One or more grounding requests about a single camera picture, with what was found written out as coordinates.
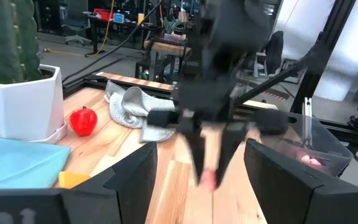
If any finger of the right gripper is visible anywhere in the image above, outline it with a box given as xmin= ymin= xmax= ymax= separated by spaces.
xmin=215 ymin=122 xmax=246 ymax=188
xmin=178 ymin=122 xmax=206 ymax=185

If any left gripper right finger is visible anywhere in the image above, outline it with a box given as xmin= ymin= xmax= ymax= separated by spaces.
xmin=244 ymin=138 xmax=351 ymax=224

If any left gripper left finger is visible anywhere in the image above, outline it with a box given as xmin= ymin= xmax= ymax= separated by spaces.
xmin=60 ymin=141 xmax=158 ymax=224

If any orange slice toy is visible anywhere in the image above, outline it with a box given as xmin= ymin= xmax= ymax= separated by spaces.
xmin=58 ymin=170 xmax=91 ymax=190

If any red apple toy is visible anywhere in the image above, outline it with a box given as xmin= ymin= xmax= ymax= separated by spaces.
xmin=68 ymin=106 xmax=98 ymax=137

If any wooden workbench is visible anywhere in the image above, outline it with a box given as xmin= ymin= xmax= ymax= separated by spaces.
xmin=144 ymin=39 xmax=193 ymax=82

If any grey plastic bin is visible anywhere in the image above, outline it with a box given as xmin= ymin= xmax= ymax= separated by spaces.
xmin=253 ymin=110 xmax=354 ymax=178

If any grey waffle cloth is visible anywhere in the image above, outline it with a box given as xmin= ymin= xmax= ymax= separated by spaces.
xmin=104 ymin=80 xmax=180 ymax=143

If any black office chair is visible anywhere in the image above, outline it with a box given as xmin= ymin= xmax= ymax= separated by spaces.
xmin=264 ymin=30 xmax=285 ymax=75

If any white planter saucer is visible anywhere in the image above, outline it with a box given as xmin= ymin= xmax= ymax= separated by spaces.
xmin=0 ymin=121 xmax=68 ymax=146

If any teal cloth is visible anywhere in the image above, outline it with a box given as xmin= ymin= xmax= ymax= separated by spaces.
xmin=0 ymin=136 xmax=71 ymax=190

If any white planter pot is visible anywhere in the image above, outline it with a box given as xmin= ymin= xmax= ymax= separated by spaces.
xmin=0 ymin=63 xmax=65 ymax=141

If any grey office chair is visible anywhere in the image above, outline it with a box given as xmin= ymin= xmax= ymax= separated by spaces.
xmin=61 ymin=0 xmax=93 ymax=47

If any green cactus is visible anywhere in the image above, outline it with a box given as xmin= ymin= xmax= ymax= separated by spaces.
xmin=0 ymin=0 xmax=42 ymax=85

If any silver aluminium bracket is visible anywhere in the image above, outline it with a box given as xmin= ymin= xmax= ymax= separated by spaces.
xmin=302 ymin=96 xmax=314 ymax=147

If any black floor cable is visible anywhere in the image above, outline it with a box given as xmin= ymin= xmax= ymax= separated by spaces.
xmin=62 ymin=0 xmax=165 ymax=83

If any yellow floor cable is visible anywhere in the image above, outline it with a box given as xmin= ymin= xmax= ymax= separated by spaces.
xmin=45 ymin=0 xmax=117 ymax=58

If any black metal table frame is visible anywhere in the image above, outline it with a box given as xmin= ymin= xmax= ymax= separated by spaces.
xmin=62 ymin=0 xmax=358 ymax=147

